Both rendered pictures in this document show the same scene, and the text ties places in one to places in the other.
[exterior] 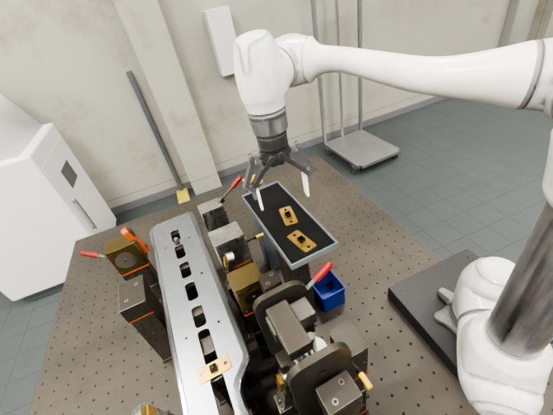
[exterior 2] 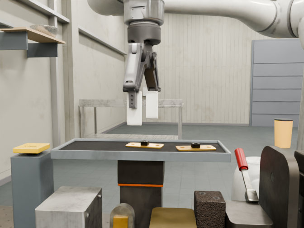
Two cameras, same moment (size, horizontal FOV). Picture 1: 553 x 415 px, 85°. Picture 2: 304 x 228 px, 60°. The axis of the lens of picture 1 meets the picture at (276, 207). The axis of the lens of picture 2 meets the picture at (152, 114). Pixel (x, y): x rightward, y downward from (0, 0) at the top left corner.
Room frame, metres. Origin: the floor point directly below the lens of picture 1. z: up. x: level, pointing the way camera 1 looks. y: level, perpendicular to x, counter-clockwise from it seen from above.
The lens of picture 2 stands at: (0.45, 0.53, 1.29)
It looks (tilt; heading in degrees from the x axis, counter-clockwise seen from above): 5 degrees down; 292
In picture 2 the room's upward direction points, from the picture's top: straight up
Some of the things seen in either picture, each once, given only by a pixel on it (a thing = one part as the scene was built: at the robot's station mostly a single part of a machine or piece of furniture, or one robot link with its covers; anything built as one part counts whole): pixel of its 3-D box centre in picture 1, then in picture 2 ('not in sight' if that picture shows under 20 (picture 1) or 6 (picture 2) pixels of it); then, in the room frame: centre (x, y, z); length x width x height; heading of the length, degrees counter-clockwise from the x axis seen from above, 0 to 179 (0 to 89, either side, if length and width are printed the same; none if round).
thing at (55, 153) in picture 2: (283, 217); (142, 148); (0.69, -0.01, 1.16); 0.37 x 0.14 x 0.02; 17
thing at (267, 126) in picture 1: (268, 120); (144, 13); (0.69, -0.03, 1.46); 0.09 x 0.09 x 0.06
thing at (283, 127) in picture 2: not in sight; (282, 132); (-0.12, -6.11, 0.32); 0.39 x 0.39 x 0.64
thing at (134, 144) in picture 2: (287, 214); (144, 143); (0.69, -0.03, 1.17); 0.08 x 0.04 x 0.01; 7
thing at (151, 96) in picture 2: (305, 184); (151, 105); (0.70, -0.09, 1.25); 0.03 x 0.01 x 0.07; 7
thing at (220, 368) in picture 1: (213, 368); not in sight; (0.37, 0.24, 1.01); 0.08 x 0.04 x 0.01; 108
